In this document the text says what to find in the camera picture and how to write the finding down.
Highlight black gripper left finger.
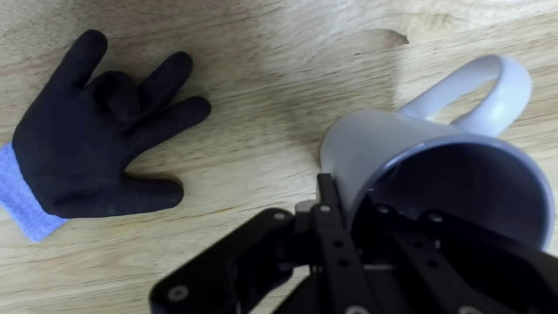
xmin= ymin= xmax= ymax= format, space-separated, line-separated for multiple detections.
xmin=148 ymin=171 xmax=380 ymax=314

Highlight white ceramic mug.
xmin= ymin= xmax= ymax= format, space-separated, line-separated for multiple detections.
xmin=317 ymin=53 xmax=556 ymax=251

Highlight black work glove blue cuff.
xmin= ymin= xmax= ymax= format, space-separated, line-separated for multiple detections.
xmin=0 ymin=28 xmax=214 ymax=244

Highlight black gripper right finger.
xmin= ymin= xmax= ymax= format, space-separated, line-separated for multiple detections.
xmin=354 ymin=197 xmax=558 ymax=314

